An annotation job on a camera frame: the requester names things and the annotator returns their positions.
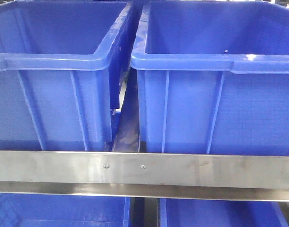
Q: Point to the blue upper bin right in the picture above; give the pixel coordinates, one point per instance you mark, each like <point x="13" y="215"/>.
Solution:
<point x="213" y="77"/>

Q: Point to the blue upper bin left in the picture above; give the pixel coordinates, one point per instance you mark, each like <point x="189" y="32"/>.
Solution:
<point x="61" y="67"/>

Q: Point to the blue plastic bin right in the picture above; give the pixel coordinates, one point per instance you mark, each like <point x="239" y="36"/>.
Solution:
<point x="217" y="213"/>

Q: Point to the blue plastic bin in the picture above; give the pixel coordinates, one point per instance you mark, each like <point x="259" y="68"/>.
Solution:
<point x="35" y="210"/>
<point x="217" y="213"/>

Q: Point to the blue plastic bin left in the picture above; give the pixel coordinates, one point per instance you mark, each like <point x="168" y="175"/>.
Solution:
<point x="35" y="210"/>

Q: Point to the steel shelf divider rail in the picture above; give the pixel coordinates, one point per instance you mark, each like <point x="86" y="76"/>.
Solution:
<point x="127" y="138"/>

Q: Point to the steel shelf front rail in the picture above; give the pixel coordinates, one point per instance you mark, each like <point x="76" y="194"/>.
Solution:
<point x="218" y="177"/>

